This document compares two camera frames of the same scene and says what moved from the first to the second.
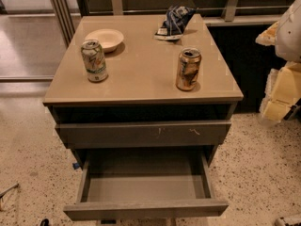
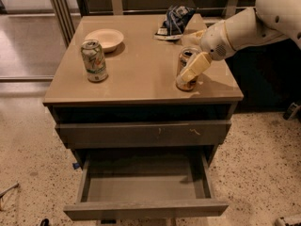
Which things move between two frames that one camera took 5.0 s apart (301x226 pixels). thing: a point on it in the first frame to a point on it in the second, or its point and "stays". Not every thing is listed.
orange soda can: (188, 69) stays
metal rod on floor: (10, 188) stays
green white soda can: (94, 60) stays
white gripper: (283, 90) to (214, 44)
